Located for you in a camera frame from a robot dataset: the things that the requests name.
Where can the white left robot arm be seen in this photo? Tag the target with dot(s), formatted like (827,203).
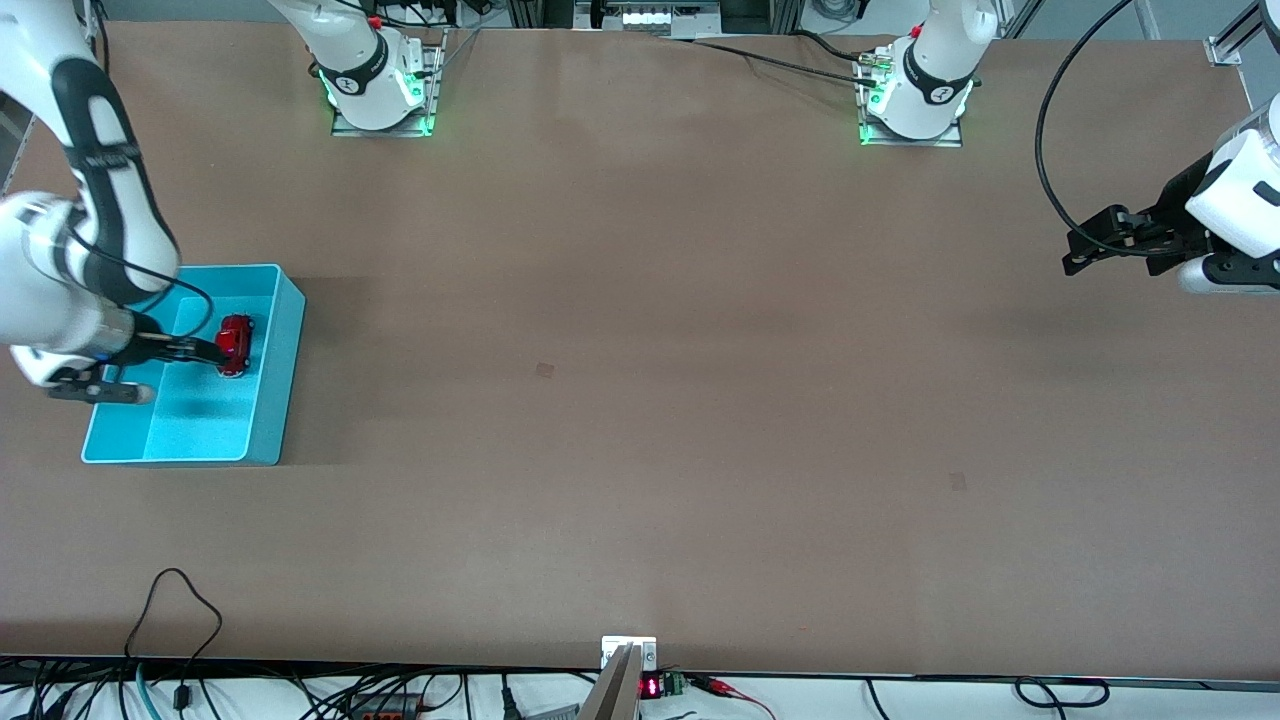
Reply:
(930,70)

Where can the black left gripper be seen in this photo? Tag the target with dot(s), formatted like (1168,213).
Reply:
(1178,205)

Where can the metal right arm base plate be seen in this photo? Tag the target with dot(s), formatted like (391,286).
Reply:
(438,85)

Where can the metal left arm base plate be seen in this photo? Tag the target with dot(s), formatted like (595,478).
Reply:
(948,141)

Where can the blue plastic box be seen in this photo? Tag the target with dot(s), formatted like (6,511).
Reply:
(200,430)

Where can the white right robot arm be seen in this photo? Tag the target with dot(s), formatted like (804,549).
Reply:
(100,200)

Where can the aluminium frame corner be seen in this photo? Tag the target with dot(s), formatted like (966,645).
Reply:
(1235,40)

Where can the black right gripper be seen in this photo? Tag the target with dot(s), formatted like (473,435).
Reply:
(160,346)

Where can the red beetle toy car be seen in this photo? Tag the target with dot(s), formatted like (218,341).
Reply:
(236,340)

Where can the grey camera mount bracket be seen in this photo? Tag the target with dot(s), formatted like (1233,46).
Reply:
(625,680)

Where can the lit background device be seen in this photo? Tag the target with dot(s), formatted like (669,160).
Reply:
(650,15)

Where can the red LED display module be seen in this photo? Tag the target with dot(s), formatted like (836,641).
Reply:
(655,687)

